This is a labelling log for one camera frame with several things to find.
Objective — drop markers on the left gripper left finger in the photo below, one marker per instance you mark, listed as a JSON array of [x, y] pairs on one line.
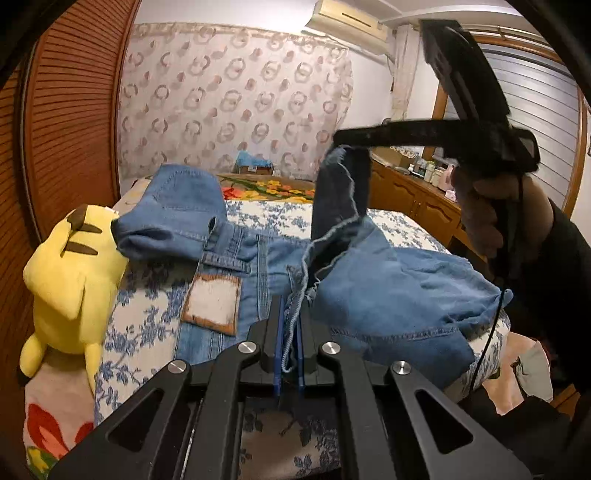
[[184, 423]]

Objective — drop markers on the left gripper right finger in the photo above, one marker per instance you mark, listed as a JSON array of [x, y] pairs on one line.
[[394, 423]]

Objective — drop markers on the white wall air conditioner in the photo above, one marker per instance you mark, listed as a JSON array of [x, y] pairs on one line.
[[345, 22]]

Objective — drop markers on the brown box with blue cloth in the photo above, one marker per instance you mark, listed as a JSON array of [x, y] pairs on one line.
[[248, 164]]

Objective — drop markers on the colourful floral blanket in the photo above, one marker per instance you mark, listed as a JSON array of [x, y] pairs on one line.
[[252, 187]]

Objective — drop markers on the wooden sideboard cabinet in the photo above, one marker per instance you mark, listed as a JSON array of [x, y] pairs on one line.
[[423, 203]]

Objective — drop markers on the folded blue denim jeans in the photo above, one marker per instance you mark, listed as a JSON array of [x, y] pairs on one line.
[[174, 218]]

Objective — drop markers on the pink bottle on cabinet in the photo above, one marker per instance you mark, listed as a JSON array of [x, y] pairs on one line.
[[445, 182]]

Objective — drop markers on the blue denim jeans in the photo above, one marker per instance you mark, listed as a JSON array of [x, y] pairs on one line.
[[174, 218], [385, 302]]

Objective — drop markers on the cardboard box on cabinet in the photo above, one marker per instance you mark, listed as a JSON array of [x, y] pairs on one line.
[[394, 156]]

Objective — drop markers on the circle patterned sheer curtain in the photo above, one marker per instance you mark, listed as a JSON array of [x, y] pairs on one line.
[[199, 94]]

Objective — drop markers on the blue white floral bedsheet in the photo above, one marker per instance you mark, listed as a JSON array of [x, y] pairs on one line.
[[142, 331]]

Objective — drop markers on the grey roller window blind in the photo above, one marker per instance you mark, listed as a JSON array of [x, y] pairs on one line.
[[544, 99]]

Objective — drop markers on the person's right hand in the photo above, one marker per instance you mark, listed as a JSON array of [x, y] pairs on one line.
[[481, 217]]

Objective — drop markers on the person's black sleeved forearm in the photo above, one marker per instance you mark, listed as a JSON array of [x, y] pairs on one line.
[[552, 304]]

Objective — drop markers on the yellow Pikachu plush toy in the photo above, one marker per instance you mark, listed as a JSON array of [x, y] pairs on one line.
[[74, 276]]

